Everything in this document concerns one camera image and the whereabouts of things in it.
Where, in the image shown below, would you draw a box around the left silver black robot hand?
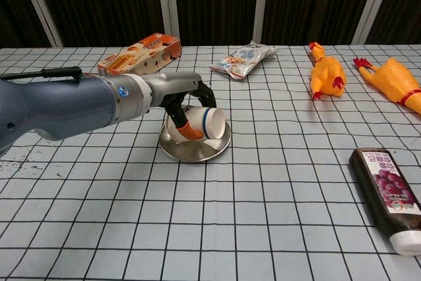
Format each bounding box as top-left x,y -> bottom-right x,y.
144,72 -> 217,140

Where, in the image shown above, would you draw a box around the white paper cup blue ring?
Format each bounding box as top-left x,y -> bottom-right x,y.
164,105 -> 226,145

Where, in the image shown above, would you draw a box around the round steel plate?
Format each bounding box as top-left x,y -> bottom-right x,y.
158,119 -> 232,163

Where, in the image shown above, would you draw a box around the orange biscuit box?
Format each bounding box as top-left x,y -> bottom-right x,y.
97,32 -> 183,78

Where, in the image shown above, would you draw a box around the white blue snack bag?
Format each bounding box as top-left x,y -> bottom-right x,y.
210,40 -> 279,80

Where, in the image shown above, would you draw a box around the yellow rubber chicken toy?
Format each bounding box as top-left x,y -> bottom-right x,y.
308,41 -> 347,101
353,57 -> 421,116

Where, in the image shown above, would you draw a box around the light blue checkered tablecloth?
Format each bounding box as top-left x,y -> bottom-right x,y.
0,43 -> 421,281

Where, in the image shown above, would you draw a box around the dark grape sauce bottle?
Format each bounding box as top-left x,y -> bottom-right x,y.
348,147 -> 421,256

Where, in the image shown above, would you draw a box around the white metal frame post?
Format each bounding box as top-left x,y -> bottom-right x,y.
253,0 -> 280,47
15,0 -> 64,48
352,0 -> 398,45
155,0 -> 181,47

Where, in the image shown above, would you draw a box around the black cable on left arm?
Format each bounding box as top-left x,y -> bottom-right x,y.
0,66 -> 83,81

